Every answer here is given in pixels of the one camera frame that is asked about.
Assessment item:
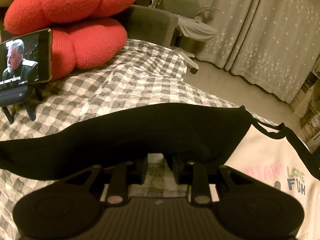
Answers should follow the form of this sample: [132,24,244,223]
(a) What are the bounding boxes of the dark blue phone stand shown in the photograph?
[1,85,43,124]

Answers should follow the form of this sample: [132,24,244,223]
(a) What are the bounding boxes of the grey star curtain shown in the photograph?
[194,0,319,102]

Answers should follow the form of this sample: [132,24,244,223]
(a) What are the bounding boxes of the upper red puffy cushion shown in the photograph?
[4,0,136,35]

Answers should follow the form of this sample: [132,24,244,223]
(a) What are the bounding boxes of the dark grey sofa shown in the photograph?
[112,5,178,48]

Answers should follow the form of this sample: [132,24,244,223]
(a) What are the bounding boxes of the lower red puffy cushion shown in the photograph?
[48,17,127,81]

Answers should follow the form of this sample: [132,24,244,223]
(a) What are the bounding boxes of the red puffy cushion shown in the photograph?
[4,0,136,35]
[48,17,127,81]

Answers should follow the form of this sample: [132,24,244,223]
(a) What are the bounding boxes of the grey office chair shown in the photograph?
[150,0,219,74]

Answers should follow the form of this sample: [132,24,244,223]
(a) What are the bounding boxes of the wooden shelf unit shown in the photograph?
[289,56,319,153]

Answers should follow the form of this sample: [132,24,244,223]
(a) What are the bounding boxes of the smartphone playing video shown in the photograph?
[1,28,52,91]

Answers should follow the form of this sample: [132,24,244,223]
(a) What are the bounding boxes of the black and white raglan shirt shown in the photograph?
[1,103,319,239]

